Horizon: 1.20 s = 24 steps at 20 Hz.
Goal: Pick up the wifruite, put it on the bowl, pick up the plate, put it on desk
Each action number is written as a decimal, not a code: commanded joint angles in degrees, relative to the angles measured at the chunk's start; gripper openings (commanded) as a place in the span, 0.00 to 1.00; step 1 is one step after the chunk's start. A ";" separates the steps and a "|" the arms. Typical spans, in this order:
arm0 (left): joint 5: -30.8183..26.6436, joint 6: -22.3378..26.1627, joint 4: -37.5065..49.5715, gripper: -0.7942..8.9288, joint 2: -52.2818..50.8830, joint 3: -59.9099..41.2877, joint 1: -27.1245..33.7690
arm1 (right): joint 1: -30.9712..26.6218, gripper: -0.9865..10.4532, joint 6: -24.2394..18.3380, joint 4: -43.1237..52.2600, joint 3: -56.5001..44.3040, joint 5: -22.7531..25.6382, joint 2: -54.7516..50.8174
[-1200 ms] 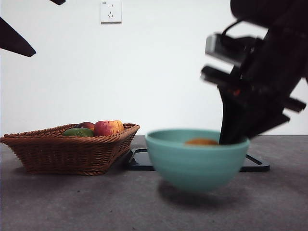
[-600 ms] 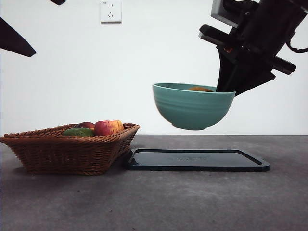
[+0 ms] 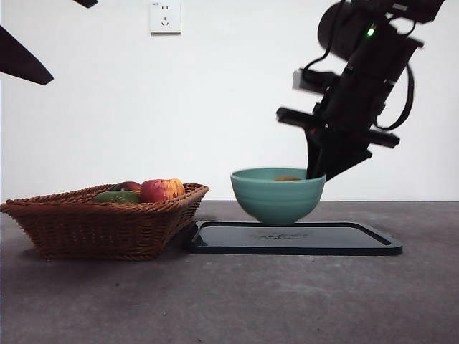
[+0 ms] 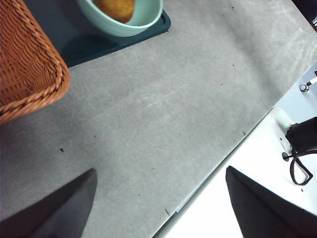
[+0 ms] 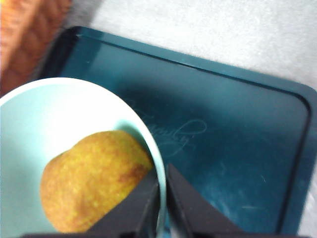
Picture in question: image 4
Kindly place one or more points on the dark teal rectangular tray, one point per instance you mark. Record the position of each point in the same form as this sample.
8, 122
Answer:
81, 44

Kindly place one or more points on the brown wicker basket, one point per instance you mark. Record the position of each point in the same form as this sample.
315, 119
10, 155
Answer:
27, 64

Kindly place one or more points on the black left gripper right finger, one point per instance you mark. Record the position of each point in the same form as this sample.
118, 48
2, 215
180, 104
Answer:
267, 215

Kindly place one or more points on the teal ribbed bowl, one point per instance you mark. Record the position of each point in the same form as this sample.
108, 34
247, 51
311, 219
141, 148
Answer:
143, 17

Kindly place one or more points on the white robot mounting platform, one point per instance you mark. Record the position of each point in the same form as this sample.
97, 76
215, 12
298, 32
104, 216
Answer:
260, 153

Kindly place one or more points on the brown-yellow kiwi fruit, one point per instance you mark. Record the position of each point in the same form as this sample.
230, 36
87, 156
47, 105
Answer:
116, 8

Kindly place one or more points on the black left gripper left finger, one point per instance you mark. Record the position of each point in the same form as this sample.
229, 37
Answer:
54, 213

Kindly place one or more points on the silver bolt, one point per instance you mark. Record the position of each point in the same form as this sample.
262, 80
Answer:
304, 88

